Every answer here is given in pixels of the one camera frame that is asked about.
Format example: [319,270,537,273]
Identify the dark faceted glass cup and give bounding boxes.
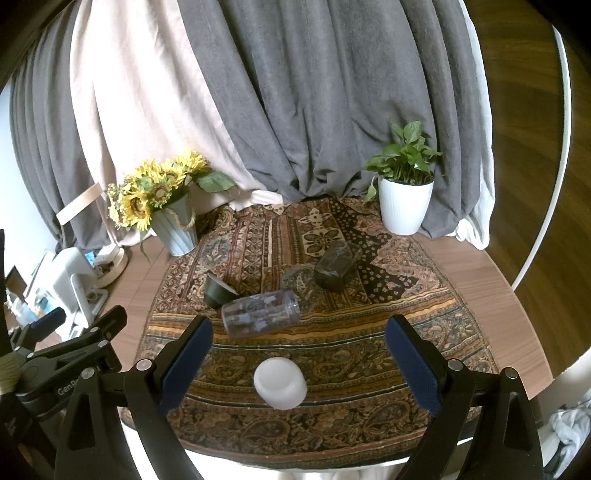
[314,241,361,292]

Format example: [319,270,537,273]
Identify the white curtain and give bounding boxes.
[455,18,496,250]

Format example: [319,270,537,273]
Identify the clear plastic cup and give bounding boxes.
[221,290,302,339]

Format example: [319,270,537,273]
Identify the beige curtain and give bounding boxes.
[69,0,284,245]

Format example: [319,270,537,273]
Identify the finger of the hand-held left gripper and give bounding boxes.
[25,305,128,370]
[7,307,66,354]

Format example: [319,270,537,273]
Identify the grey curtain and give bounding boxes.
[9,0,483,252]

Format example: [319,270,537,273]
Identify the white desk lamp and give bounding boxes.
[55,182,130,287]

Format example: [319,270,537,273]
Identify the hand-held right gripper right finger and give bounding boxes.
[385,315,546,480]

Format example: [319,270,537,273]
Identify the pale blue metal bucket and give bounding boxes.
[150,191,199,257]

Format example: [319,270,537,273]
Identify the green potted plant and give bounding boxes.
[362,121,446,204]

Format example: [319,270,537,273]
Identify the white curved rail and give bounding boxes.
[510,23,571,291]

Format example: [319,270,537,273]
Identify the white ribbed plant pot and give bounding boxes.
[378,178,435,235]

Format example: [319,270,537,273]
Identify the crumpled white cloth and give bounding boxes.
[547,401,591,467]

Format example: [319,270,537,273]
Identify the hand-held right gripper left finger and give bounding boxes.
[54,316,214,480]

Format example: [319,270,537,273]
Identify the white cup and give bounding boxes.
[254,357,308,409]

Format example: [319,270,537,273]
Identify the dark green cup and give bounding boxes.
[204,272,239,309]

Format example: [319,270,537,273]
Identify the small clear bottle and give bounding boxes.
[11,295,38,330]

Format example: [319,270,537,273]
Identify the white appliance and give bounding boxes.
[25,247,109,337]

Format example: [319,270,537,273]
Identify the patterned brown cloth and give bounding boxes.
[121,198,500,468]

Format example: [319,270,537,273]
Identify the sunflower bouquet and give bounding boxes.
[107,150,238,232]

